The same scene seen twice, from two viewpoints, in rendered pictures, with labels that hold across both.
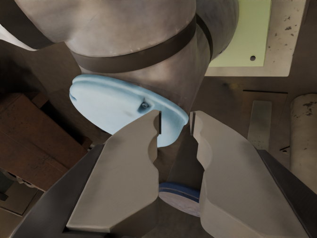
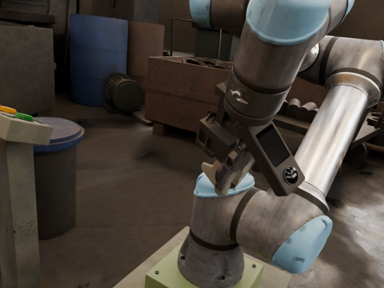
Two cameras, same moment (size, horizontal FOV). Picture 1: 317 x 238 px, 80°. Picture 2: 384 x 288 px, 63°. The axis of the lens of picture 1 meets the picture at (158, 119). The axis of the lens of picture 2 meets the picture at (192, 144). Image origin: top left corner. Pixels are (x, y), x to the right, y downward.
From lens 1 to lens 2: 47 cm
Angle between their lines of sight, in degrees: 27
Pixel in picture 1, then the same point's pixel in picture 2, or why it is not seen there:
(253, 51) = (161, 275)
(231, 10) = (202, 275)
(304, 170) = not seen: outside the picture
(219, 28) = (203, 258)
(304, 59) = not seen: outside the picture
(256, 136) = (30, 250)
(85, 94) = (249, 179)
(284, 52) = not seen: outside the picture
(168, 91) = (224, 199)
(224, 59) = (168, 261)
